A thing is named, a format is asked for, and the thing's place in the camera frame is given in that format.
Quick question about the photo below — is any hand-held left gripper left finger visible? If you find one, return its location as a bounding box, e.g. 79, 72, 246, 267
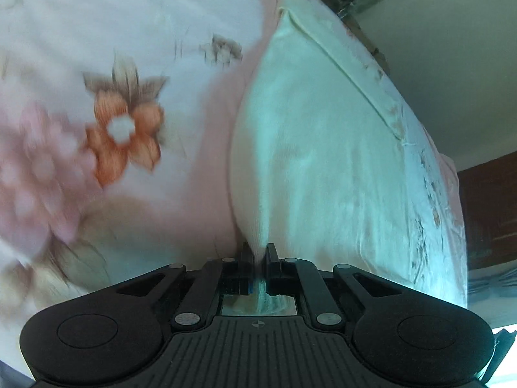
115, 242, 254, 332

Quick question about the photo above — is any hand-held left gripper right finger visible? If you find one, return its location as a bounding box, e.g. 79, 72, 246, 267
264, 243, 400, 328

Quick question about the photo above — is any white pillow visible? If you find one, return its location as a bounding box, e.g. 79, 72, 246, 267
229, 8, 421, 317

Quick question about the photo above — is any pink floral bedsheet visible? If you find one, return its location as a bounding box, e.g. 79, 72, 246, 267
0, 0, 470, 366

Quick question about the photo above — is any dark wooden furniture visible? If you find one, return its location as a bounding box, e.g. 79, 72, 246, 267
456, 157, 517, 272

